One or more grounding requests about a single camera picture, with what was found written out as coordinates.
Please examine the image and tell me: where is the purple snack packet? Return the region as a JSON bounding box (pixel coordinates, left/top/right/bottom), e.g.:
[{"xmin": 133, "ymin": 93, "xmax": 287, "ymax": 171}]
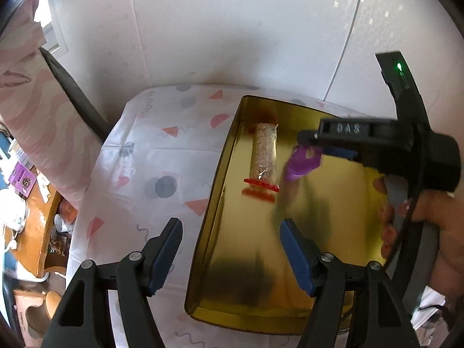
[{"xmin": 284, "ymin": 145, "xmax": 322, "ymax": 182}]

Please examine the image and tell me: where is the clear cereal bar packet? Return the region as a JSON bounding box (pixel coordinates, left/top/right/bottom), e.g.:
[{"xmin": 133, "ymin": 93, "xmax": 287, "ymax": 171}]
[{"xmin": 244, "ymin": 123, "xmax": 280, "ymax": 193}]

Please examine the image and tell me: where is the person's right hand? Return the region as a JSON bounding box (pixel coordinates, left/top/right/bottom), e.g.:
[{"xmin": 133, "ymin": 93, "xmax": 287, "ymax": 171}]
[{"xmin": 379, "ymin": 190, "xmax": 463, "ymax": 301}]

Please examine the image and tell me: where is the wooden side table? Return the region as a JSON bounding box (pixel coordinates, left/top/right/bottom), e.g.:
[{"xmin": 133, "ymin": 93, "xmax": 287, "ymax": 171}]
[{"xmin": 9, "ymin": 182, "xmax": 62, "ymax": 278}]

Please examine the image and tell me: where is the gold metal tin box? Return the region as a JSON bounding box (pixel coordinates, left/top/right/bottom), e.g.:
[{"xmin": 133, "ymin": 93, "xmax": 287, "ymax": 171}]
[{"xmin": 185, "ymin": 96, "xmax": 384, "ymax": 335}]

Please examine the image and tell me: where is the purple card box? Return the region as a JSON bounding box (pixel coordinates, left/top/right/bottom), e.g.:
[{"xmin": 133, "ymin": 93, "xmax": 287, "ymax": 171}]
[{"xmin": 9, "ymin": 162, "xmax": 36, "ymax": 198}]

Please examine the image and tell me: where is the patterned white tablecloth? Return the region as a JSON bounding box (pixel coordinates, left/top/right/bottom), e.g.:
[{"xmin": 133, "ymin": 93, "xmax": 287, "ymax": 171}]
[{"xmin": 68, "ymin": 85, "xmax": 348, "ymax": 347}]

